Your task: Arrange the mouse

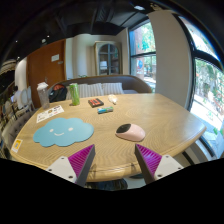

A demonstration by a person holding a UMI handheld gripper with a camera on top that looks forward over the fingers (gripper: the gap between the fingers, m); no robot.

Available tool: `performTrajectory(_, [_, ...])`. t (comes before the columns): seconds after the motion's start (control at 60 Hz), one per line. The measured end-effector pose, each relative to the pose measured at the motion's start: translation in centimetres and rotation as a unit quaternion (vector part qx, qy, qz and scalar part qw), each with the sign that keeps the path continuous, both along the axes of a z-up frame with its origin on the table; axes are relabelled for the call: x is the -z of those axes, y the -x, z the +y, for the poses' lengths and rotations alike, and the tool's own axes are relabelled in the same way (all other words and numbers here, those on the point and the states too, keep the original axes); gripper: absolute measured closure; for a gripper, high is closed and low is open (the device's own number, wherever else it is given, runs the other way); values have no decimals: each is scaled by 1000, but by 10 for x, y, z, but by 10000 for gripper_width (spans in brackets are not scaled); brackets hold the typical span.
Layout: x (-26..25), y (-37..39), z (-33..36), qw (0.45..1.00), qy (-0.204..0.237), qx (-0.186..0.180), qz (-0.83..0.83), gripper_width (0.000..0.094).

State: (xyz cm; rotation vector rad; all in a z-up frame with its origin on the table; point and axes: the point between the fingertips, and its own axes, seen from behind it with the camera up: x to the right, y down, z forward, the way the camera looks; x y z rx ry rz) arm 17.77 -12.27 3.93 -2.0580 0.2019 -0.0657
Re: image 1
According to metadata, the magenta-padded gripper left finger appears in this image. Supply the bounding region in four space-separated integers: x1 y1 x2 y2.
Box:
45 143 97 188

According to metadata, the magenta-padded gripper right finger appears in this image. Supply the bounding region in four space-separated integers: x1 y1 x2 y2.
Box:
134 143 185 185

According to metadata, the pink and black computer mouse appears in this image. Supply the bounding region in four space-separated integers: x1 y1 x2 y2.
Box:
115 123 147 143

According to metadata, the blue cloud-shaped mouse pad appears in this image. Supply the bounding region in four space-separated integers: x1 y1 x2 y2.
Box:
32 117 95 148

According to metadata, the yellow card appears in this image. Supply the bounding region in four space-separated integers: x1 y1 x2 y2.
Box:
11 138 24 154

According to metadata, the white sticker sheet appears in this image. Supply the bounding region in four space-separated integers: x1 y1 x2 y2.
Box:
35 104 65 124

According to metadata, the grey tufted chair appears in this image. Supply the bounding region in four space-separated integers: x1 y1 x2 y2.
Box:
1 111 36 152

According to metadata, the teal small packet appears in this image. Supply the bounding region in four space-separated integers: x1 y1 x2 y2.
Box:
97 106 115 115

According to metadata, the black and red small box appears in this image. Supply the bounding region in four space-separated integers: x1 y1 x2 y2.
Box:
87 97 105 108

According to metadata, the clear shaker bottle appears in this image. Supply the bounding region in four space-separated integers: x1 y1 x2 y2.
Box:
36 81 51 110

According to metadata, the black backpack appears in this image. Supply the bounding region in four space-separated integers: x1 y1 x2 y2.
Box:
48 83 69 103

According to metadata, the green drink can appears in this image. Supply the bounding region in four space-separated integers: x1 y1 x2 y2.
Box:
68 82 81 107

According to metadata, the group of white chairs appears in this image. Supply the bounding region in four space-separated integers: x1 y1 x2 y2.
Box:
14 86 34 112

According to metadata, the striped cushion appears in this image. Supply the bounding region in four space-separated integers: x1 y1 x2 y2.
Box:
66 83 105 100
101 82 125 96

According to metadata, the white tube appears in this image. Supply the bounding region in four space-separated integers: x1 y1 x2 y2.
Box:
107 94 119 105

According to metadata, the person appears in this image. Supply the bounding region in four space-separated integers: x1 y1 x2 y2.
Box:
9 85 21 105

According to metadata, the brown curved sofa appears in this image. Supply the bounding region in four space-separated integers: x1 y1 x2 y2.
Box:
48 74 153 102

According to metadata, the wooden door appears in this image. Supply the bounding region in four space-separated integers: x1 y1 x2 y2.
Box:
27 39 67 109

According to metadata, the white paper door sign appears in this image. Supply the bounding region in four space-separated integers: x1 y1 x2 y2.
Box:
50 53 61 63

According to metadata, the arched glass-door cabinet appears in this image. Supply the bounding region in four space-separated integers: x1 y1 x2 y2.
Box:
93 40 123 77

